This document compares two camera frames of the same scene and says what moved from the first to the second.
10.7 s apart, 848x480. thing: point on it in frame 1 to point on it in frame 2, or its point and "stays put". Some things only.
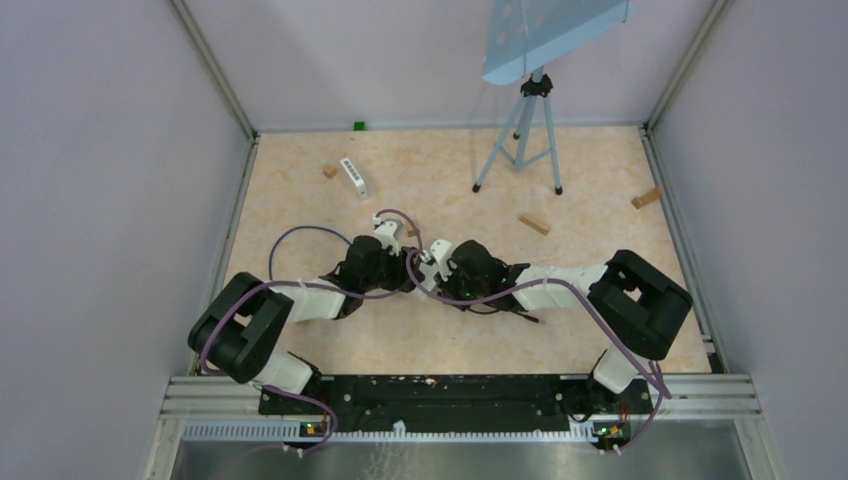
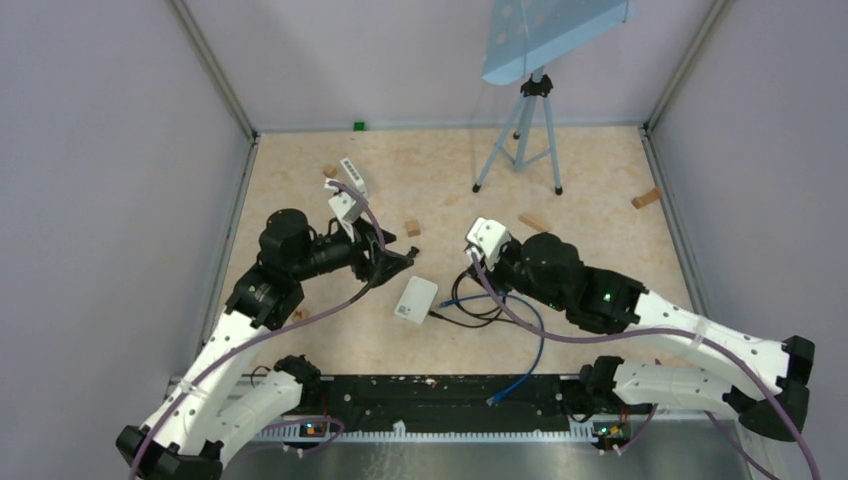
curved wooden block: [647, 197] stays put
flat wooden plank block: [534, 223] stays put
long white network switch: [357, 180] stays put
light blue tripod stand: [525, 35] stays put
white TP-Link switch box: [429, 271] to [416, 299]
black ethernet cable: [524, 315] to [446, 319]
